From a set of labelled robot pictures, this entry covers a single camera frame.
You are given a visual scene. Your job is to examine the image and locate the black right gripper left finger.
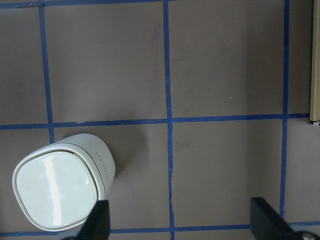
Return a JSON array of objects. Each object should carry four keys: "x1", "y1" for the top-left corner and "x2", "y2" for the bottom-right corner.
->
[{"x1": 73, "y1": 200, "x2": 111, "y2": 240}]

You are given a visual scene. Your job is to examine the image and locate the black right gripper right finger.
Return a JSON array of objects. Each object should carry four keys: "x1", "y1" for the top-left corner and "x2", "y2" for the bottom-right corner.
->
[{"x1": 250, "y1": 197, "x2": 303, "y2": 240}]

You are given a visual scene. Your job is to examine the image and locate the white trash can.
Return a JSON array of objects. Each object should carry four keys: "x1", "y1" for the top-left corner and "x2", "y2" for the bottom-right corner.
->
[{"x1": 12, "y1": 133, "x2": 116, "y2": 232}]

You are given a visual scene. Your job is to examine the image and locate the wooden shelf unit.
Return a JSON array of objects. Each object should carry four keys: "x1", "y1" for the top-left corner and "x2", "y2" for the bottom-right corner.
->
[{"x1": 309, "y1": 0, "x2": 320, "y2": 126}]

